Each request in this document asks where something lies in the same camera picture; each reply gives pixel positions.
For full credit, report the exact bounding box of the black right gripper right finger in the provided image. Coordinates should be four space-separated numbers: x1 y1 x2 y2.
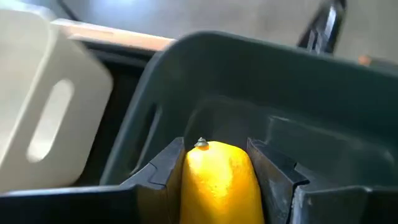
247 138 398 224

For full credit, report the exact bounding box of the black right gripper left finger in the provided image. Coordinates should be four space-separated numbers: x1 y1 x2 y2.
0 136 187 224

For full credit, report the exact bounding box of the yellow lemon with stem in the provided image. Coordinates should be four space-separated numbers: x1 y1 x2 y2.
179 136 266 224

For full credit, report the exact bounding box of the dark teal plastic basket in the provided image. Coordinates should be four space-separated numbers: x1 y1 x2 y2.
99 30 398 191

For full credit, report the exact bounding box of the white plastic basket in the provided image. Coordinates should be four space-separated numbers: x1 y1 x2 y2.
0 7 114 193

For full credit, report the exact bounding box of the black metal post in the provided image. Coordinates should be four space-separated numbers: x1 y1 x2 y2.
297 0 348 56

